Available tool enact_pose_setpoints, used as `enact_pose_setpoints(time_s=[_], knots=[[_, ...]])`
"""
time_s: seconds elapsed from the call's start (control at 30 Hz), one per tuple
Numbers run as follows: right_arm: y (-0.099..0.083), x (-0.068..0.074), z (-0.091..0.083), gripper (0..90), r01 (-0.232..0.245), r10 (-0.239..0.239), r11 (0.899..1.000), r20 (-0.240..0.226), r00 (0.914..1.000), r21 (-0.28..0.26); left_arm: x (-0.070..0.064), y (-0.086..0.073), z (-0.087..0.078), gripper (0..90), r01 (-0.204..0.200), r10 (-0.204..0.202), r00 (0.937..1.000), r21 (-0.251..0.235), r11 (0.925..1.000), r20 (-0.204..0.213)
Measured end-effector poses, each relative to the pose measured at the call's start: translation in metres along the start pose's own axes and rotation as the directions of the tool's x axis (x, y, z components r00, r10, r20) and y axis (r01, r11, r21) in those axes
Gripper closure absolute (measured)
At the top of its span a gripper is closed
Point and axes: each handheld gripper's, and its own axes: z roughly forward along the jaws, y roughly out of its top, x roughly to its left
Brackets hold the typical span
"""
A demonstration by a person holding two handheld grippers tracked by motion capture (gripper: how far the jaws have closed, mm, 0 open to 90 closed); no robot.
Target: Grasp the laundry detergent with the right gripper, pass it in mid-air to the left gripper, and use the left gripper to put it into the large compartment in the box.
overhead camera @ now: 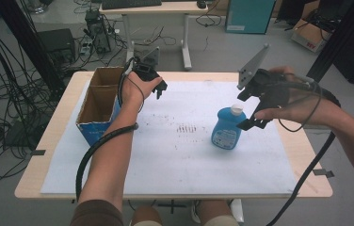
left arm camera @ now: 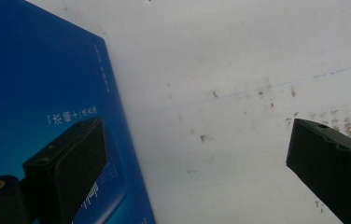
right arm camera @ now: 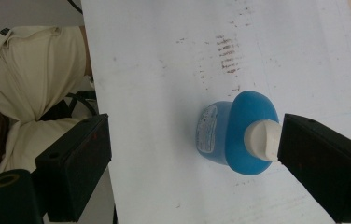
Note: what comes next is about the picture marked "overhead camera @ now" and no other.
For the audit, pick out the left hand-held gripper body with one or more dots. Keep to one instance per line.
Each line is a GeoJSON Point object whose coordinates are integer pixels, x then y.
{"type": "Point", "coordinates": [147, 73]}

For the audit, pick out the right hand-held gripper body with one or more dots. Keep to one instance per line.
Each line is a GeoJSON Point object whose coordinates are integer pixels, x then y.
{"type": "Point", "coordinates": [270, 89]}

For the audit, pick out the blue bottle with white cap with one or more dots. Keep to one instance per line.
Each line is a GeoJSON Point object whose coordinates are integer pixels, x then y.
{"type": "Point", "coordinates": [227, 133]}

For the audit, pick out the person's left hand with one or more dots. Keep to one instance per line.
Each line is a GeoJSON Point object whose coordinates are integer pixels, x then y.
{"type": "Point", "coordinates": [134, 91]}

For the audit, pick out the person's right hand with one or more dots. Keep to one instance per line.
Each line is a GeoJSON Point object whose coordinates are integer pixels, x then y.
{"type": "Point", "coordinates": [307, 108]}

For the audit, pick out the blue cardboard box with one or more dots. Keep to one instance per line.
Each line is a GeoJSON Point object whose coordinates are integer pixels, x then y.
{"type": "Point", "coordinates": [98, 103]}

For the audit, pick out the black computer tower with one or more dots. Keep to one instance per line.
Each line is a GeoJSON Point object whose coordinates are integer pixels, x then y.
{"type": "Point", "coordinates": [98, 31]}

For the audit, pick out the brown cardboard box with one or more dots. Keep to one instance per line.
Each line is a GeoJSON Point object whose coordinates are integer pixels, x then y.
{"type": "Point", "coordinates": [308, 36]}

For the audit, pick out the white desk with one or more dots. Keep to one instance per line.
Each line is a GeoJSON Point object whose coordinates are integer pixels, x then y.
{"type": "Point", "coordinates": [153, 8]}

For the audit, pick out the black keyboard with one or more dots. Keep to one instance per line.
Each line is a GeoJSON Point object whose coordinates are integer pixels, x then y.
{"type": "Point", "coordinates": [131, 3]}

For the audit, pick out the white table mat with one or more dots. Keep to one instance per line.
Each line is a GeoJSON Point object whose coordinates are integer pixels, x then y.
{"type": "Point", "coordinates": [181, 163]}

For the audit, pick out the teal cabinet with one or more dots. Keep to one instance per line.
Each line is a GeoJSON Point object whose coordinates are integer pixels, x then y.
{"type": "Point", "coordinates": [249, 15]}

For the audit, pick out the black tape piece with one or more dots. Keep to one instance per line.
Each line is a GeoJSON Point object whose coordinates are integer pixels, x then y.
{"type": "Point", "coordinates": [38, 152]}
{"type": "Point", "coordinates": [322, 172]}

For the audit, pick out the white table leg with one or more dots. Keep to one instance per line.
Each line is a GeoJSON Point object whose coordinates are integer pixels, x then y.
{"type": "Point", "coordinates": [237, 210]}

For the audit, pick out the black computer mouse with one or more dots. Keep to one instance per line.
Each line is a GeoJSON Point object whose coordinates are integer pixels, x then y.
{"type": "Point", "coordinates": [201, 4]}

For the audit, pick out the person's right knee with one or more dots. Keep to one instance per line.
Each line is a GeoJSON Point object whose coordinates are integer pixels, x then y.
{"type": "Point", "coordinates": [216, 213]}

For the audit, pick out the person's knee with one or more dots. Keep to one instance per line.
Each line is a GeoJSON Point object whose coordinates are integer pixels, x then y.
{"type": "Point", "coordinates": [147, 216]}
{"type": "Point", "coordinates": [216, 213]}

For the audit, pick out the black box case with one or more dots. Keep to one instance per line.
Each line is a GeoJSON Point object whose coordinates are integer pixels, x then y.
{"type": "Point", "coordinates": [56, 42]}

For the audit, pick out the person's left knee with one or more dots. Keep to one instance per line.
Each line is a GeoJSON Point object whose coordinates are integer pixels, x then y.
{"type": "Point", "coordinates": [147, 216]}

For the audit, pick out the brown sleeve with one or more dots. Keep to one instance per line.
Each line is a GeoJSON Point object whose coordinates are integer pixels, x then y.
{"type": "Point", "coordinates": [96, 215]}

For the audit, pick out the black metal post with base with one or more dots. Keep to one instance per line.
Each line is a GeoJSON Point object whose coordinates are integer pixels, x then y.
{"type": "Point", "coordinates": [338, 40]}

